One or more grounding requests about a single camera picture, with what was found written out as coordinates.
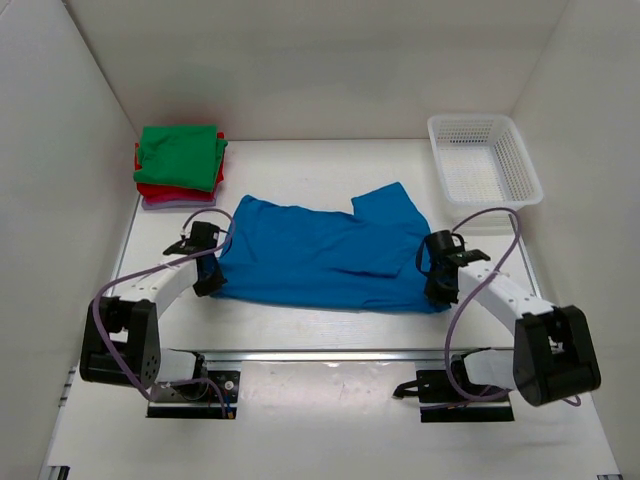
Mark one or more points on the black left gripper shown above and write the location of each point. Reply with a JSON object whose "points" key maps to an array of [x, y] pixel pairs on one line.
{"points": [[208, 288]]}

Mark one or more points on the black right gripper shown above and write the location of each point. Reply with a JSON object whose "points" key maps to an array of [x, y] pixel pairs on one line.
{"points": [[442, 299]]}

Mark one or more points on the blue t-shirt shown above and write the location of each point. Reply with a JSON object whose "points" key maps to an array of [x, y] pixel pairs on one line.
{"points": [[359, 261]]}

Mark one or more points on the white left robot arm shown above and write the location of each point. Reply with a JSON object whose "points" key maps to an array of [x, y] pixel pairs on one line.
{"points": [[121, 342]]}

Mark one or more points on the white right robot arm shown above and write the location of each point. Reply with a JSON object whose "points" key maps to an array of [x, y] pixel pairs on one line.
{"points": [[552, 357]]}

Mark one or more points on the folded purple t-shirt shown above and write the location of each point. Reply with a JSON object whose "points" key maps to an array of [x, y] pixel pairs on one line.
{"points": [[146, 204]]}

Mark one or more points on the folded green t-shirt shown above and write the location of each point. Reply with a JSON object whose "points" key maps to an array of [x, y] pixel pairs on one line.
{"points": [[184, 156]]}

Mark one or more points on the white plastic mesh basket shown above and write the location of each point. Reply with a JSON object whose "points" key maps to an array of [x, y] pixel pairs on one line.
{"points": [[482, 161]]}

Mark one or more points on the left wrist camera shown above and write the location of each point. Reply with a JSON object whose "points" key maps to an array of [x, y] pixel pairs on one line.
{"points": [[184, 234]]}

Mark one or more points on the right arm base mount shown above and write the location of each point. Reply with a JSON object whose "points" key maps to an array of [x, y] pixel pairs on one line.
{"points": [[440, 403]]}

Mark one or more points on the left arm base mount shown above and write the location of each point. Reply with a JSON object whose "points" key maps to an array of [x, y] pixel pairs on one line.
{"points": [[200, 401]]}

